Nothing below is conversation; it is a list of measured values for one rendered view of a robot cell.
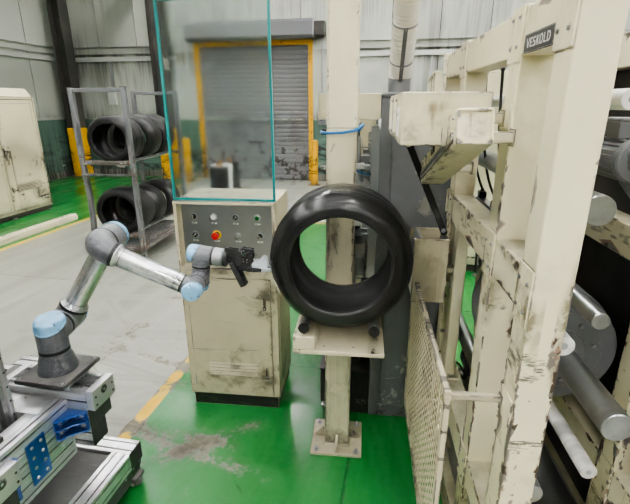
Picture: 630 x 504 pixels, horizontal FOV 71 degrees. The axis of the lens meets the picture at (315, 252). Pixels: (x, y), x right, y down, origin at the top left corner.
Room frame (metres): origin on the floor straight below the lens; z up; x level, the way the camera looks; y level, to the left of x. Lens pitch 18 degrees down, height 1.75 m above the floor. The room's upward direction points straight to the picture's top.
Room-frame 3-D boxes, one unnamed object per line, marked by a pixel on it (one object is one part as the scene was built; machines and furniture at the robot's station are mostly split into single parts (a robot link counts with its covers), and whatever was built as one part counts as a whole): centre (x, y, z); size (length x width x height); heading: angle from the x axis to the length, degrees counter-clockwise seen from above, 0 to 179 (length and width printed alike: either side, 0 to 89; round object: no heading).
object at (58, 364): (1.59, 1.06, 0.77); 0.15 x 0.15 x 0.10
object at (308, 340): (1.76, 0.03, 0.83); 0.36 x 0.09 x 0.06; 174
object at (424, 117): (1.59, -0.39, 1.71); 0.61 x 0.25 x 0.15; 174
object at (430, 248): (1.92, -0.51, 1.05); 0.20 x 0.15 x 0.30; 174
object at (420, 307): (1.48, -0.41, 0.65); 0.90 x 0.02 x 0.70; 174
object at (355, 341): (1.75, -0.11, 0.80); 0.37 x 0.36 x 0.02; 84
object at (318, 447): (2.00, -0.12, 0.02); 0.27 x 0.27 x 0.04; 84
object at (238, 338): (2.47, 0.46, 0.63); 0.56 x 0.41 x 1.27; 84
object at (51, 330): (1.60, 1.06, 0.88); 0.13 x 0.12 x 0.14; 2
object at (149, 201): (5.41, 2.14, 0.96); 1.36 x 0.71 x 1.92; 169
